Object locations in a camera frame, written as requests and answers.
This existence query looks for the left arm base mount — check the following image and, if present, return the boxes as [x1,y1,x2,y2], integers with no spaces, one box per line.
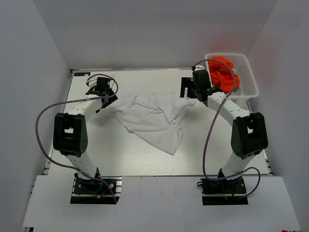
[70,176,122,204]

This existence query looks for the dark label sticker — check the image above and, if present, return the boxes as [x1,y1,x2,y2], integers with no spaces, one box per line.
[73,72,91,76]

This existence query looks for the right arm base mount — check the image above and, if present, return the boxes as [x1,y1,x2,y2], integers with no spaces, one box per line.
[197,177,248,206]

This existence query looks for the white plastic basket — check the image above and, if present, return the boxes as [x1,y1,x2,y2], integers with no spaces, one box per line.
[205,53,259,101]

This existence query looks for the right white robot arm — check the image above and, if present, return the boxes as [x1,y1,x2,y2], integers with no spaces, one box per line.
[180,70,268,193]

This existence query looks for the orange t shirt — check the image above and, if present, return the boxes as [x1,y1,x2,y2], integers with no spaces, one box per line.
[208,56,240,93]

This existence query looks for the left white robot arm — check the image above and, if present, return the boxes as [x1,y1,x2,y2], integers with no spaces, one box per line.
[53,74,118,193]

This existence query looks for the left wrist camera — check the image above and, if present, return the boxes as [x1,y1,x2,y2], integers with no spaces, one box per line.
[86,77,97,88]

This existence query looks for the white t shirt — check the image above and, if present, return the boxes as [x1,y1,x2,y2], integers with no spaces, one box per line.
[111,92,196,155]

